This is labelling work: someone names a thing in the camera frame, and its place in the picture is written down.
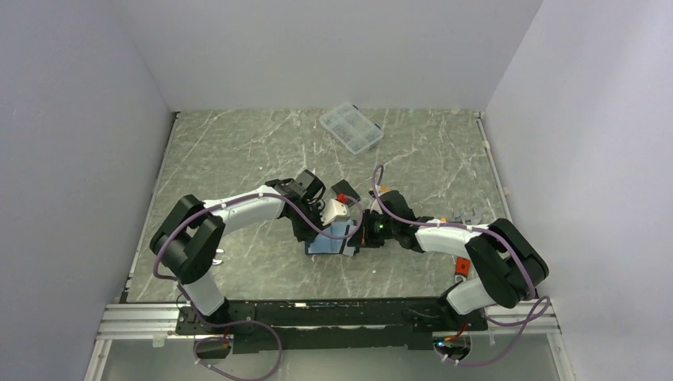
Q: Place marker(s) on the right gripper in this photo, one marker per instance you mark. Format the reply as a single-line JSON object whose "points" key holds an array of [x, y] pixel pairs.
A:
{"points": [[367, 239]]}

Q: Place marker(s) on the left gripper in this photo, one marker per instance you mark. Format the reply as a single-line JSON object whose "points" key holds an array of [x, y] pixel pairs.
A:
{"points": [[305, 235]]}

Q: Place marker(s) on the blue leather card holder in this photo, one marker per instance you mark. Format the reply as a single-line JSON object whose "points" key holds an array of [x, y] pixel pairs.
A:
{"points": [[323, 245]]}

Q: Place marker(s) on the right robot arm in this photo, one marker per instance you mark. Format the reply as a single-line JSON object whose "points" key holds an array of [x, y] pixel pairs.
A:
{"points": [[508, 268]]}

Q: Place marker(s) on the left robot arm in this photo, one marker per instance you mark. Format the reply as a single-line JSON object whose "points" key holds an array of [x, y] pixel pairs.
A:
{"points": [[187, 240]]}

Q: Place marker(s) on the black card stack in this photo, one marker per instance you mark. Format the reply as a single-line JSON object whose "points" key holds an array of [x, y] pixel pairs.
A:
{"points": [[345, 192]]}

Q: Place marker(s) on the red tool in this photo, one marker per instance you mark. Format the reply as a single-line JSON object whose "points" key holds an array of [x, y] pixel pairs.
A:
{"points": [[462, 269]]}

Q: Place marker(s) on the adjustable wrench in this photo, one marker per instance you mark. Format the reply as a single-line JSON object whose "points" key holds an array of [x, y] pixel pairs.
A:
{"points": [[467, 217]]}

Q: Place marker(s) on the clear plastic organizer box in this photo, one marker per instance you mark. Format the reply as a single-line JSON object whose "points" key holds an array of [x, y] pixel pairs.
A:
{"points": [[351, 128]]}

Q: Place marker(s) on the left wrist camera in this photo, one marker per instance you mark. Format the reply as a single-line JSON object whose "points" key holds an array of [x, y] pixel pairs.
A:
{"points": [[335, 209]]}

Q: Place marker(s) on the black base frame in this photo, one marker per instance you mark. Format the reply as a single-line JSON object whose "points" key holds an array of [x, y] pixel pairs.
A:
{"points": [[422, 309]]}

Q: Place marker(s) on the aluminium rail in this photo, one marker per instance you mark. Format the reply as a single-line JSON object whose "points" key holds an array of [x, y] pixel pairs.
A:
{"points": [[161, 321]]}

